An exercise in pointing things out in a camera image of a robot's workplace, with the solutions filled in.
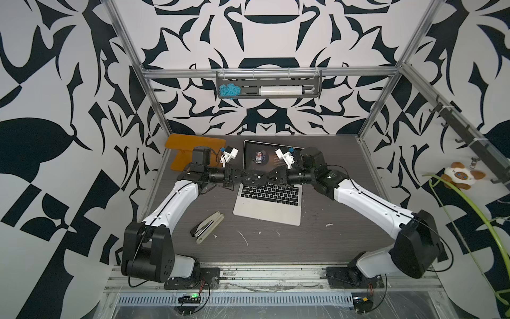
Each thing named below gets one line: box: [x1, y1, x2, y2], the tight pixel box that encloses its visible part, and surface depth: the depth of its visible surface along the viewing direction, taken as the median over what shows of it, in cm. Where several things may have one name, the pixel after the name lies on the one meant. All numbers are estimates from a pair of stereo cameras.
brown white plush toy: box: [440, 161, 487, 191], surface depth 62 cm
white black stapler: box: [189, 211, 226, 245], surface depth 87 cm
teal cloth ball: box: [218, 83, 242, 101], surface depth 93 cm
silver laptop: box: [233, 140, 303, 227], surface depth 95 cm
